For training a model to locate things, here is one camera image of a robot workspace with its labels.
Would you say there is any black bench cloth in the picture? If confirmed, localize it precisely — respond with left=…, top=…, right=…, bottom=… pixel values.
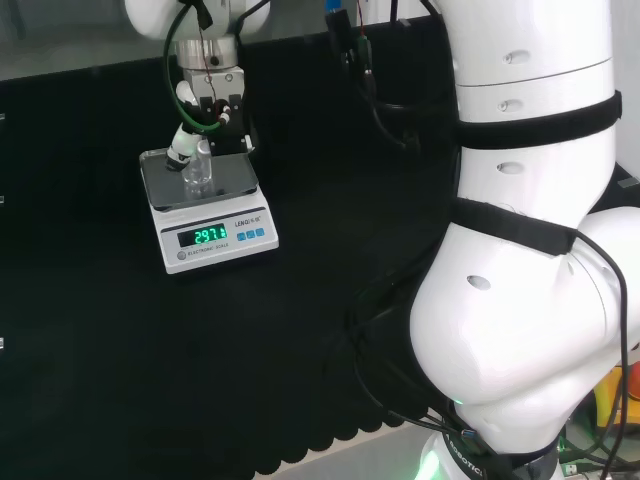
left=0, top=14, right=640, bottom=477

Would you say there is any green cable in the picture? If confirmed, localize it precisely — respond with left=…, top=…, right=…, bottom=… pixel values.
left=162, top=0, right=225, bottom=135

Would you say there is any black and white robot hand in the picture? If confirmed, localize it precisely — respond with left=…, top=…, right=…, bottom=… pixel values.
left=165, top=67, right=254, bottom=174

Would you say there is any black cable bundle on cloth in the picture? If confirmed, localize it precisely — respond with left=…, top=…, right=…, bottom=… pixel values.
left=322, top=74, right=481, bottom=451

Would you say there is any clear glass beaker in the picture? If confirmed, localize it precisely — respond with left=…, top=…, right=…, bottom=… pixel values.
left=181, top=144, right=215, bottom=199

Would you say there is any white electronic balance steel pan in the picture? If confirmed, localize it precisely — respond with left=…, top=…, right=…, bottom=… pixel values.
left=138, top=148, right=281, bottom=276

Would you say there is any yellow stop button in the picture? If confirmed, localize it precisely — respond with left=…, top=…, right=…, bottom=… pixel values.
left=593, top=363, right=640, bottom=432

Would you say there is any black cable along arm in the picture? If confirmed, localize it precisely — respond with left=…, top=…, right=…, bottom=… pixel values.
left=574, top=233, right=632, bottom=480

